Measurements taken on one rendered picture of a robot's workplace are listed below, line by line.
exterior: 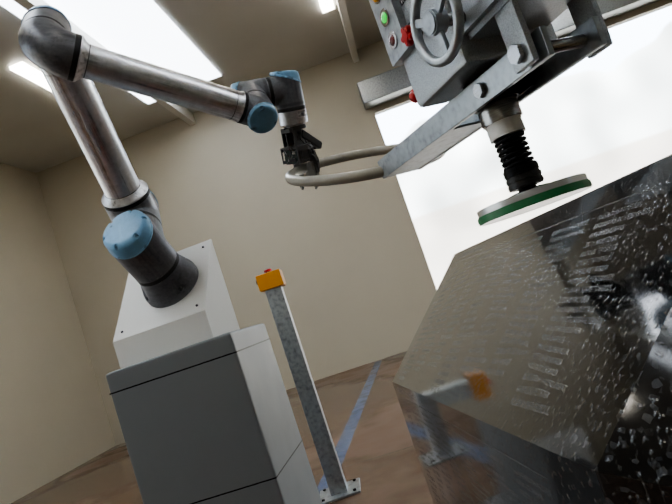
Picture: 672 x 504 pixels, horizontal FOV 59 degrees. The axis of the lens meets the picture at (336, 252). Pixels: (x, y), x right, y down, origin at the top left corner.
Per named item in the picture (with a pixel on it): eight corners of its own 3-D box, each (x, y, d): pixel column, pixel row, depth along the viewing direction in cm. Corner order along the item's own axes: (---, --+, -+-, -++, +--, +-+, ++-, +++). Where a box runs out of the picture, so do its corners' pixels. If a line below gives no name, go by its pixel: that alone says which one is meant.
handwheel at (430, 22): (516, 31, 96) (484, -52, 97) (465, 40, 93) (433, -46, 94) (469, 74, 110) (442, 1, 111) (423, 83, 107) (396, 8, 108)
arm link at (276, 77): (264, 73, 186) (295, 68, 188) (272, 113, 189) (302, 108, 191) (269, 71, 177) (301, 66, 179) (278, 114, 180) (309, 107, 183)
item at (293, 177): (480, 153, 165) (479, 142, 165) (322, 194, 149) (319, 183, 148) (396, 148, 209) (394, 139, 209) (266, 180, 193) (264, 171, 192)
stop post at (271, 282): (359, 479, 284) (289, 266, 294) (360, 492, 264) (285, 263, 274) (320, 492, 284) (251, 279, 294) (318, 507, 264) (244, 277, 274)
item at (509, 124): (533, 125, 113) (526, 109, 114) (503, 133, 111) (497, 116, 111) (512, 139, 120) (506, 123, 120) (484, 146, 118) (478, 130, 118)
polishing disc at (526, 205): (497, 216, 103) (490, 197, 103) (468, 232, 125) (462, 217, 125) (614, 176, 104) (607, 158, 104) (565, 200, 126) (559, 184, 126)
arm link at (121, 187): (123, 256, 191) (1, 26, 142) (121, 227, 204) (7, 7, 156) (169, 241, 193) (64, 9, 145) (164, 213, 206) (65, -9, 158)
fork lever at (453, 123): (624, 39, 97) (613, 12, 98) (531, 58, 91) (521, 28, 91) (432, 166, 162) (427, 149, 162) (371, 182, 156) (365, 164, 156)
